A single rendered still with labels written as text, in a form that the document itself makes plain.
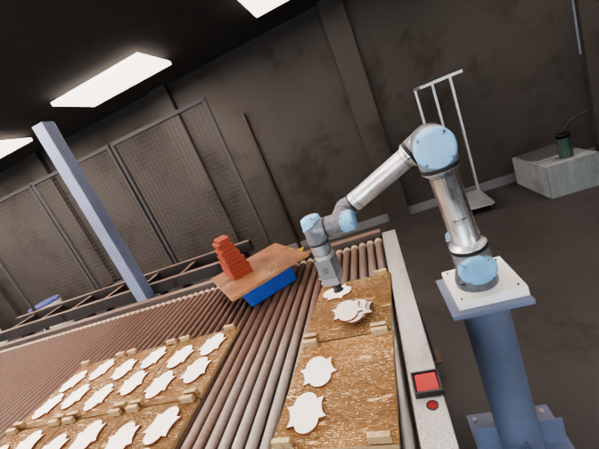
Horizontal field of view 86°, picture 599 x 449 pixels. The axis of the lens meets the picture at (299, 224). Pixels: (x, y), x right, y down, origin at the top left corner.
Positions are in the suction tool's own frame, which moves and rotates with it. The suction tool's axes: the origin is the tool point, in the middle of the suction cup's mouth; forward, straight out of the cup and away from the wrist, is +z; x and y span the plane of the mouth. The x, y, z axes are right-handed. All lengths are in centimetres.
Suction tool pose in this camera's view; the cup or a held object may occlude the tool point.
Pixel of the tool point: (338, 289)
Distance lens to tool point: 128.4
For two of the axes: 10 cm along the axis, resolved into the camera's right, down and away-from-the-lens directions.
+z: 3.8, 8.9, 2.5
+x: 8.7, -2.5, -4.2
